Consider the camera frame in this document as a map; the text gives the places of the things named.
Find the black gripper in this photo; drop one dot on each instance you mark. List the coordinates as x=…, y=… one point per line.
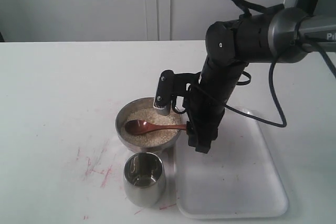
x=207, y=99

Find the brown wooden spoon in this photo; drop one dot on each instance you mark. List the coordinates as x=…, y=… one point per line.
x=140, y=127

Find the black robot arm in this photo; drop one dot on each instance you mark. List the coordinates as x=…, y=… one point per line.
x=286, y=36

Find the steel bowl of rice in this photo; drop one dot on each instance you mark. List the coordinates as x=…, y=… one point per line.
x=157, y=141

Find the small steel cup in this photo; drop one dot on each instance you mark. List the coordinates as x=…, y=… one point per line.
x=144, y=179

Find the white plastic tray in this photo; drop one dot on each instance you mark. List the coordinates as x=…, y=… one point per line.
x=237, y=178

